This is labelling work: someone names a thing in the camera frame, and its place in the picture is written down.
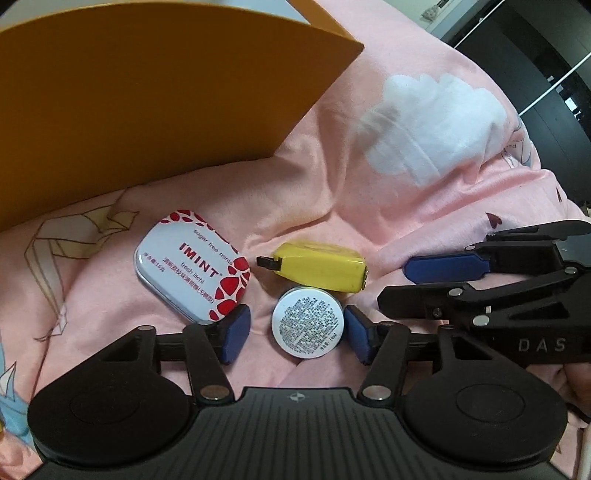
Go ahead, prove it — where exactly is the pink cloud print duvet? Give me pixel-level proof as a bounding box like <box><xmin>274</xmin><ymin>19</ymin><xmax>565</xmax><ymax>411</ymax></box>
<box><xmin>1</xmin><ymin>1</ymin><xmax>583</xmax><ymax>479</ymax></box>

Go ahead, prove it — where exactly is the orange cardboard box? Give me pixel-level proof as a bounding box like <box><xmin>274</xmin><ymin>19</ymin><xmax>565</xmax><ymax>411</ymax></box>
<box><xmin>1</xmin><ymin>1</ymin><xmax>363</xmax><ymax>229</ymax></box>

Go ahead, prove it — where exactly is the red white mint tin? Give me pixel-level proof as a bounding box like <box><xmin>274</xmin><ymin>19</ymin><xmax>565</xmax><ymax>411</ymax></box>
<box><xmin>133</xmin><ymin>209</ymin><xmax>250</xmax><ymax>325</ymax></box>

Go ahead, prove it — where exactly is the dark furniture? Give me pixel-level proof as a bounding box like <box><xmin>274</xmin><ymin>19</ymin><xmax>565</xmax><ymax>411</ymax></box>
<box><xmin>420</xmin><ymin>1</ymin><xmax>590</xmax><ymax>207</ymax></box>

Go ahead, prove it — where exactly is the yellow tape measure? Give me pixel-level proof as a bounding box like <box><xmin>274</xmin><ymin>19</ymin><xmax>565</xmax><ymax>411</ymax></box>
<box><xmin>256</xmin><ymin>241</ymin><xmax>368</xmax><ymax>293</ymax></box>

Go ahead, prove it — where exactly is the small white cream jar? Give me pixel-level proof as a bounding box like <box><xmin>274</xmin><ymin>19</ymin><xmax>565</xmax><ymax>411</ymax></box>
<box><xmin>271</xmin><ymin>286</ymin><xmax>345</xmax><ymax>360</ymax></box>

